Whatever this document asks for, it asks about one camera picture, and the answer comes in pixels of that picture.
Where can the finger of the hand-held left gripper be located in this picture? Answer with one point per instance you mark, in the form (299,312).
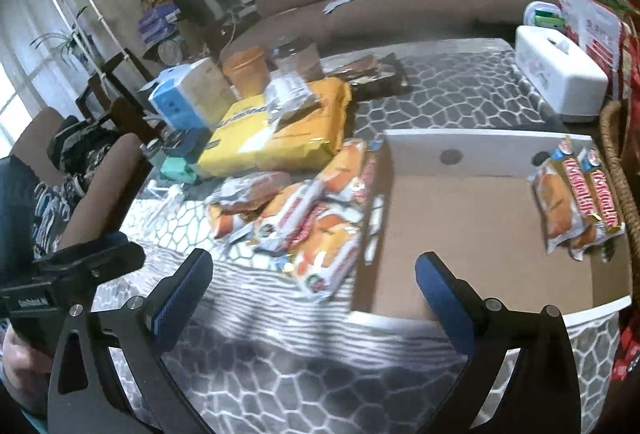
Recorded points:
(100,259)

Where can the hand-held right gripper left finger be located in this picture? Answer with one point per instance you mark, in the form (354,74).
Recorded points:
(182,301)

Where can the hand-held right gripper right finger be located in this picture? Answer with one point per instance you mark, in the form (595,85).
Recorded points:
(445,309)

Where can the white-rimmed cardboard box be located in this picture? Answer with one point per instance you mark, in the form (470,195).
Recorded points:
(465,239)

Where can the orange cake snack packet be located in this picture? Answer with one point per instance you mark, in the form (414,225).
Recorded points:
(557,206)
(600,199)

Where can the green-lidded white container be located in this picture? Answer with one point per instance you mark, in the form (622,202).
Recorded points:
(545,14)

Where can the person's left hand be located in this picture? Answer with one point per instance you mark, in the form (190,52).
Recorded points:
(22,374)

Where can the brown chair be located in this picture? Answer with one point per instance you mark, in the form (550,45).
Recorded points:
(100,184)

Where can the patterned black white cloth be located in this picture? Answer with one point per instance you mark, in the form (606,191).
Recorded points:
(80,154)

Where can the grey patterned tablecloth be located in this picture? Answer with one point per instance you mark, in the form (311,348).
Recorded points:
(280,364)

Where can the teal plastic item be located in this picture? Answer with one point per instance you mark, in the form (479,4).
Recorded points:
(180,169)

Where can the dark blue box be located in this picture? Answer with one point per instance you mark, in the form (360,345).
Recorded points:
(185,144)

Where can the pile of orange snack packets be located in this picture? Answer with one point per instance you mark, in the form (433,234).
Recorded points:
(305,219)

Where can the large yellow bag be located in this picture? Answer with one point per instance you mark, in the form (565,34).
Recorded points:
(270,139)

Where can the blue tissue pack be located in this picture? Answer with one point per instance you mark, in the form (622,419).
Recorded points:
(185,94)

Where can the green potted plant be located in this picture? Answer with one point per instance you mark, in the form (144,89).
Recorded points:
(60,39)

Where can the clear bag of brown snacks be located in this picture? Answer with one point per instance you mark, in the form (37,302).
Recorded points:
(290,102)

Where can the wicker basket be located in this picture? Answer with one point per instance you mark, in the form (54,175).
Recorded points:
(620,154)

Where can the orange plastic jar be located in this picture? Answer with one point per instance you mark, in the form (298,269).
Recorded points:
(245,74)

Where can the stack of blue boxes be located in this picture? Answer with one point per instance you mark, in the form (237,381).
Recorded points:
(157,22)

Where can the dark flat packet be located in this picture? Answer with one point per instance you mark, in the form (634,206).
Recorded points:
(375,74)

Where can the white tissue box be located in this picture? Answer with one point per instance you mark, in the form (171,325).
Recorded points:
(560,74)

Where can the clear jar with dark lid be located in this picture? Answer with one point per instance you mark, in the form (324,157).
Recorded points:
(297,57)

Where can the red and white box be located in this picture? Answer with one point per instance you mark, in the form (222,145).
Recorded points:
(590,29)

